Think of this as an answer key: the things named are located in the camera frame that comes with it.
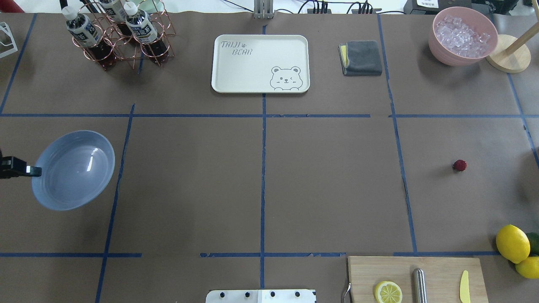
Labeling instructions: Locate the blue plate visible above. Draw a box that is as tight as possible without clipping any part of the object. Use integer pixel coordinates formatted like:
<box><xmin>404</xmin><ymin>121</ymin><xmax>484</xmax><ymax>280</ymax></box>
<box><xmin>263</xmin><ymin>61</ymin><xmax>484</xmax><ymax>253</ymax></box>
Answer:
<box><xmin>32</xmin><ymin>130</ymin><xmax>115</xmax><ymax>211</ymax></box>

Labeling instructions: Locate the red strawberry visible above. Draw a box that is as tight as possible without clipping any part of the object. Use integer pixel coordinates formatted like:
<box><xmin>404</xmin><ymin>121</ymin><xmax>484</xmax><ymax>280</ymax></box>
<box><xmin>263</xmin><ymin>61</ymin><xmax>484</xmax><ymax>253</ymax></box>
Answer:
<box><xmin>452</xmin><ymin>159</ymin><xmax>467</xmax><ymax>172</ymax></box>

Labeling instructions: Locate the dark tea bottle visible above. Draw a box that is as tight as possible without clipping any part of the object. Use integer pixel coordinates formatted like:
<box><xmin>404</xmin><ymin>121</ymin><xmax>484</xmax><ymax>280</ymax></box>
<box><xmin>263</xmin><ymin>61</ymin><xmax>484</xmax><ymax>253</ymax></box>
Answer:
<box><xmin>61</xmin><ymin>6</ymin><xmax>116</xmax><ymax>70</ymax></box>
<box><xmin>98</xmin><ymin>0</ymin><xmax>137</xmax><ymax>45</ymax></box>
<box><xmin>123</xmin><ymin>1</ymin><xmax>169</xmax><ymax>65</ymax></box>

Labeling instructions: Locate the cream bear tray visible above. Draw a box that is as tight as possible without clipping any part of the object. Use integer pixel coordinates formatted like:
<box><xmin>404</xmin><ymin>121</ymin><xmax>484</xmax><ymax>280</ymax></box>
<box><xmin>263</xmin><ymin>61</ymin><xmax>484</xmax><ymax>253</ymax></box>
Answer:
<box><xmin>211</xmin><ymin>35</ymin><xmax>310</xmax><ymax>93</ymax></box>

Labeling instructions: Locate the grey folded cloth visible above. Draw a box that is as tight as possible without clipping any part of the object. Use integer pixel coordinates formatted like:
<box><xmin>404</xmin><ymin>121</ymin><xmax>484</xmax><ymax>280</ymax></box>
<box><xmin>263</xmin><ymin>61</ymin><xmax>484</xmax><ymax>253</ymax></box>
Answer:
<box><xmin>338</xmin><ymin>40</ymin><xmax>382</xmax><ymax>76</ymax></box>

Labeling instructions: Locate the lemon half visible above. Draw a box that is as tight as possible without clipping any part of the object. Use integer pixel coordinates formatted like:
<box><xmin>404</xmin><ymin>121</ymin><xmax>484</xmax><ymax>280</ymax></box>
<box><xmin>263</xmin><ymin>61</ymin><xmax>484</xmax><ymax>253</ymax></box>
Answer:
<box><xmin>374</xmin><ymin>281</ymin><xmax>403</xmax><ymax>303</ymax></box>

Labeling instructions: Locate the wooden cutting board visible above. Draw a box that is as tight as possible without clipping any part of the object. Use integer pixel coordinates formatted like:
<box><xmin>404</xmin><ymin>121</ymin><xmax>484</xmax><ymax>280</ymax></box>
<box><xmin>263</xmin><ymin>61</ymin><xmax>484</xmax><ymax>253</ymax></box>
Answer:
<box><xmin>347</xmin><ymin>256</ymin><xmax>489</xmax><ymax>303</ymax></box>

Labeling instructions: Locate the pink bowl of ice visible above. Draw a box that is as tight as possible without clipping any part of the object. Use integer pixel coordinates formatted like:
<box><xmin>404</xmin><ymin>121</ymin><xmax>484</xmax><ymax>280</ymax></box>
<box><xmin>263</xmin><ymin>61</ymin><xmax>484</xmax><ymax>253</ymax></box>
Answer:
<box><xmin>429</xmin><ymin>6</ymin><xmax>498</xmax><ymax>66</ymax></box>

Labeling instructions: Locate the yellow plastic knife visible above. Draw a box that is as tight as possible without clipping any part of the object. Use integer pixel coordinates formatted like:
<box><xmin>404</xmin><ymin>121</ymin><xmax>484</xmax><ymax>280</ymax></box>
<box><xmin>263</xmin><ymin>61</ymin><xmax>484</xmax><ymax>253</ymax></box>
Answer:
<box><xmin>459</xmin><ymin>270</ymin><xmax>470</xmax><ymax>303</ymax></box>

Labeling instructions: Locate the yellow lemon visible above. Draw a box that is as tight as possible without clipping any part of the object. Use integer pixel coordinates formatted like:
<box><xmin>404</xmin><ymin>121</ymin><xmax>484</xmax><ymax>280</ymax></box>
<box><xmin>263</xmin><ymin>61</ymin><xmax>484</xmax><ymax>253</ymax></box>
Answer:
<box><xmin>495</xmin><ymin>224</ymin><xmax>531</xmax><ymax>264</ymax></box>
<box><xmin>515</xmin><ymin>256</ymin><xmax>539</xmax><ymax>279</ymax></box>

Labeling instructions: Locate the wooden cup stand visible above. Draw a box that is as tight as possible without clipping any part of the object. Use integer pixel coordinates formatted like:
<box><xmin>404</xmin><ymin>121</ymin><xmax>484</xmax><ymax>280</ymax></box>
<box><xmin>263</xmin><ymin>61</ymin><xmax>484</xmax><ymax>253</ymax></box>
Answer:
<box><xmin>486</xmin><ymin>22</ymin><xmax>539</xmax><ymax>73</ymax></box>

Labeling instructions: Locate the green lime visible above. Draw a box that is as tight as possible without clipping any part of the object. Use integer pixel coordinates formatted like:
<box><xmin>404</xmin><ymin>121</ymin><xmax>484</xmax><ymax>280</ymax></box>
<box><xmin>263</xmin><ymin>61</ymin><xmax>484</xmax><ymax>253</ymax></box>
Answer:
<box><xmin>526</xmin><ymin>232</ymin><xmax>539</xmax><ymax>256</ymax></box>

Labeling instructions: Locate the copper wire bottle rack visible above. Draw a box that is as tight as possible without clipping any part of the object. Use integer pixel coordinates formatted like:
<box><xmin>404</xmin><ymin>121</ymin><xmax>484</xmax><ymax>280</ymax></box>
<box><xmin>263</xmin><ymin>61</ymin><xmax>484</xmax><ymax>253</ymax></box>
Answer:
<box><xmin>78</xmin><ymin>0</ymin><xmax>176</xmax><ymax>68</ymax></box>

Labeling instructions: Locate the aluminium frame post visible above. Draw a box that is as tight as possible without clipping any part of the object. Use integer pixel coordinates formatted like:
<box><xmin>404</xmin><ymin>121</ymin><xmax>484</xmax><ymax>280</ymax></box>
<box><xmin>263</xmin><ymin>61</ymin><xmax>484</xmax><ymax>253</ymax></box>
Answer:
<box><xmin>253</xmin><ymin>0</ymin><xmax>275</xmax><ymax>19</ymax></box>

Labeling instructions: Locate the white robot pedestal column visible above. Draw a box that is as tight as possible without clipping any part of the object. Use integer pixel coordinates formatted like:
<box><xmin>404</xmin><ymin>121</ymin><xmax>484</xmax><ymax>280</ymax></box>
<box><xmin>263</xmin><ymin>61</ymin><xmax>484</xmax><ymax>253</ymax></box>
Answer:
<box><xmin>205</xmin><ymin>288</ymin><xmax>317</xmax><ymax>303</ymax></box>

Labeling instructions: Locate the steel knife handle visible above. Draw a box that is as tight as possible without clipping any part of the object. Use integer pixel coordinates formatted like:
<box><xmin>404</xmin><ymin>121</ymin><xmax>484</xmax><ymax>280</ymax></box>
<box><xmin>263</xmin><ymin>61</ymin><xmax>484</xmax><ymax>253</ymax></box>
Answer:
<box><xmin>413</xmin><ymin>268</ymin><xmax>428</xmax><ymax>303</ymax></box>

